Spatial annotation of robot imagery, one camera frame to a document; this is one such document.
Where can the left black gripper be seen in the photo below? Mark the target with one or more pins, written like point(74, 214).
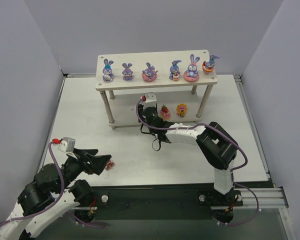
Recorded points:
point(83, 161)

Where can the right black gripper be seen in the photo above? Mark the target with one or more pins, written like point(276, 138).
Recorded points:
point(150, 113)

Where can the pink bear strawberry donut toy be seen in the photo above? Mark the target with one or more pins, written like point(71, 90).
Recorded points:
point(165, 112)

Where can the pink bear sunflower toy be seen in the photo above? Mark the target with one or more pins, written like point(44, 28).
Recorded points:
point(181, 110)

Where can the purple bunny sitting toy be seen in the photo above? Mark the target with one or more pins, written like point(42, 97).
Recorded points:
point(127, 72)

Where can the small purple bunny with strawberry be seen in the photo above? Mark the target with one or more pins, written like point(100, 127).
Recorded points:
point(175, 71)

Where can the purple bunny blue bow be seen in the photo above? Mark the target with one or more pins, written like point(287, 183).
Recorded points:
point(107, 72)

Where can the purple bunny red base toy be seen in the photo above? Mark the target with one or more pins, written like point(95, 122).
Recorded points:
point(208, 66)

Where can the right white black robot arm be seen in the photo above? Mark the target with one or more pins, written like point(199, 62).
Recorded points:
point(217, 146)

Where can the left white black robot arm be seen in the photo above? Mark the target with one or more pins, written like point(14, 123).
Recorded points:
point(52, 193)

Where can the white wooden two-tier shelf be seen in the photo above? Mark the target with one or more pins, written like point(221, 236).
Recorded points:
point(120, 109)

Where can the pink strawberry cake toy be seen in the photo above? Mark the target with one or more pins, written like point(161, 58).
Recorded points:
point(110, 164)

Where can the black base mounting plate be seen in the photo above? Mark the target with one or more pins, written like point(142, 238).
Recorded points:
point(158, 202)

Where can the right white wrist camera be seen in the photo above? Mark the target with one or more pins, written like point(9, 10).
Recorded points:
point(149, 100)

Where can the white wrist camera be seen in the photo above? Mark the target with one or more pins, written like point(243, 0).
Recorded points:
point(65, 144)
point(149, 100)

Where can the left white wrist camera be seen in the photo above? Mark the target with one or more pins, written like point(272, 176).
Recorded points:
point(65, 144)

